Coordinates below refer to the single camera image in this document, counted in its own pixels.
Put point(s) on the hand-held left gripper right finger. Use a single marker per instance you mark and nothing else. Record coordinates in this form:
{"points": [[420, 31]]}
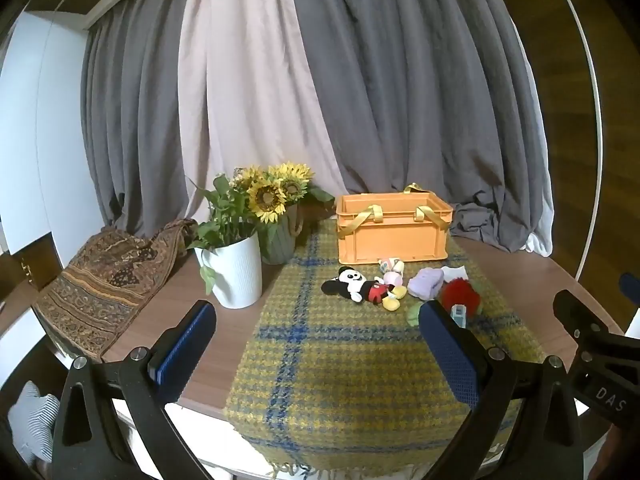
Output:
{"points": [[450, 355]]}

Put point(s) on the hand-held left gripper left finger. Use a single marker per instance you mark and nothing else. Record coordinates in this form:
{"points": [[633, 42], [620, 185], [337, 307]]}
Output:
{"points": [[185, 345]]}

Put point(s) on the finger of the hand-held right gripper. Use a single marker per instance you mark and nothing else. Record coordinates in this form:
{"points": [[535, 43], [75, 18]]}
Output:
{"points": [[582, 317], [631, 287]]}

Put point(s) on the green soft toy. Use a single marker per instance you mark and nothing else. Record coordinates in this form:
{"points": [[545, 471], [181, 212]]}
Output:
{"points": [[414, 314]]}

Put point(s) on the light blue small item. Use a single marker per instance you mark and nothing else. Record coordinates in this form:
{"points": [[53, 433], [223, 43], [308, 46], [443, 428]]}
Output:
{"points": [[459, 316]]}

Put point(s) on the red fluffy plush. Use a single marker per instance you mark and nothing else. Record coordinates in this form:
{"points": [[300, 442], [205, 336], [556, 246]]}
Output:
{"points": [[460, 295]]}

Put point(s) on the small pastel plush toy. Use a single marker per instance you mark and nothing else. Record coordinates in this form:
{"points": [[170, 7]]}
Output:
{"points": [[391, 270]]}

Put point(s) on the brown patterned cloth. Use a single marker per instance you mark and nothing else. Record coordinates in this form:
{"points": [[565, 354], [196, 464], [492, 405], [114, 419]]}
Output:
{"points": [[100, 285]]}

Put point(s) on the black red mouse plush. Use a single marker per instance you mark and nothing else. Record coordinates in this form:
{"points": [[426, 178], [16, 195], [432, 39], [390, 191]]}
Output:
{"points": [[367, 290]]}

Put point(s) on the yellow blue plaid blanket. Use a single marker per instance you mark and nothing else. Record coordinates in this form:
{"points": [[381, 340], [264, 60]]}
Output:
{"points": [[340, 370]]}

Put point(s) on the white ribbed plant pot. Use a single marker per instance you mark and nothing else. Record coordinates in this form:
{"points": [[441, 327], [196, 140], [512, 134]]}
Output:
{"points": [[222, 215]]}

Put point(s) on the green ribbed vase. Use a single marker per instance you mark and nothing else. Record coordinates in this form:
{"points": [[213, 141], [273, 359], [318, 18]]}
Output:
{"points": [[280, 242]]}

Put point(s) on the sunflower bouquet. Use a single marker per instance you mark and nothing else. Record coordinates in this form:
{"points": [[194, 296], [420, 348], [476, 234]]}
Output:
{"points": [[267, 197]]}

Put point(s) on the striped grey white cloth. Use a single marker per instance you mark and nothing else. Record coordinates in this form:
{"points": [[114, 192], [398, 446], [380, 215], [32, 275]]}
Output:
{"points": [[32, 420]]}

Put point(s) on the white curved tube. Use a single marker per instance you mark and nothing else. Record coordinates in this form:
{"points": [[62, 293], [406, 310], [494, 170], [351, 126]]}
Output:
{"points": [[596, 110]]}

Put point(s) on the grey curtain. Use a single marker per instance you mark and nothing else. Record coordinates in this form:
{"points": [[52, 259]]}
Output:
{"points": [[415, 85], [135, 120]]}

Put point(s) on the white cabinet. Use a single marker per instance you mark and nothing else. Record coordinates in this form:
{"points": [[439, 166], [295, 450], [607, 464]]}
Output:
{"points": [[40, 135]]}

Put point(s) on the pink curtain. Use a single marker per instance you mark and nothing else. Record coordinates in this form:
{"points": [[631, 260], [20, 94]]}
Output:
{"points": [[250, 85]]}

